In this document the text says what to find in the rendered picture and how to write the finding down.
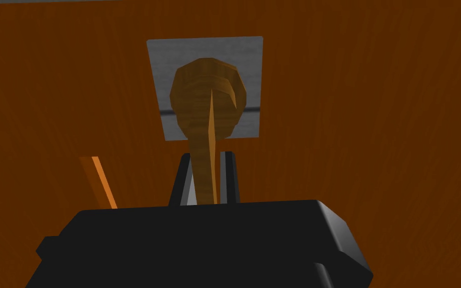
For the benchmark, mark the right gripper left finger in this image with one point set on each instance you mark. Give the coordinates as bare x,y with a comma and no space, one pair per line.
181,188

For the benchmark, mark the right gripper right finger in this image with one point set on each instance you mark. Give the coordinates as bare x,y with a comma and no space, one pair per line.
230,184

